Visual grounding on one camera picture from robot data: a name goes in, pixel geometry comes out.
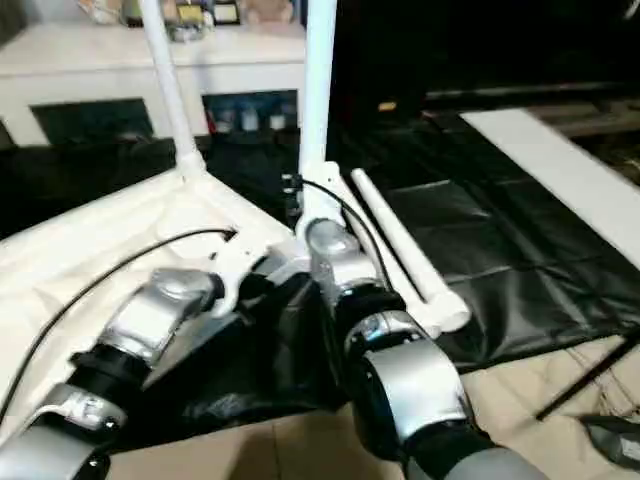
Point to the white cabinet with glass doors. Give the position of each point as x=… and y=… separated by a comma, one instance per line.
x=90, y=65

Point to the white blue carton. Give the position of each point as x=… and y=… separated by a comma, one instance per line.
x=247, y=117

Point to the white plastic table top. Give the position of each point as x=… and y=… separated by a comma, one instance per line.
x=100, y=240

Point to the white mug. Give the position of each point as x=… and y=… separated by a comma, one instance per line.
x=275, y=120
x=222, y=120

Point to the small yellow box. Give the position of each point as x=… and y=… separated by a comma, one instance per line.
x=387, y=106

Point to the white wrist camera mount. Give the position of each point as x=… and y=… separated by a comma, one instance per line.
x=240, y=255
x=325, y=195

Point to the dark green box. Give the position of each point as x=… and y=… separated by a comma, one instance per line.
x=131, y=14

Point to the white spotted bowl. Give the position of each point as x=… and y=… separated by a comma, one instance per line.
x=97, y=9

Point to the black folding stand leg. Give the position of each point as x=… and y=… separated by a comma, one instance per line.
x=590, y=377

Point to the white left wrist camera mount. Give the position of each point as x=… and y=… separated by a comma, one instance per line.
x=240, y=255

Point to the black work mat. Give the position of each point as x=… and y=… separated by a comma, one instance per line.
x=500, y=225

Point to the dark grey floor device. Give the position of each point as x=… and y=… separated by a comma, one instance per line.
x=612, y=442

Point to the white flat board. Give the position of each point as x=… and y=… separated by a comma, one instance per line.
x=560, y=170

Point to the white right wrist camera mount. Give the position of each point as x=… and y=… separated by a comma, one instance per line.
x=325, y=195

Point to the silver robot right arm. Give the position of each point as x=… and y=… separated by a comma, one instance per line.
x=410, y=380

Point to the dark framed plaque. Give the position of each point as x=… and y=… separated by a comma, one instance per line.
x=227, y=12

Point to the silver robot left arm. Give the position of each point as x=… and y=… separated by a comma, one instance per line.
x=150, y=310

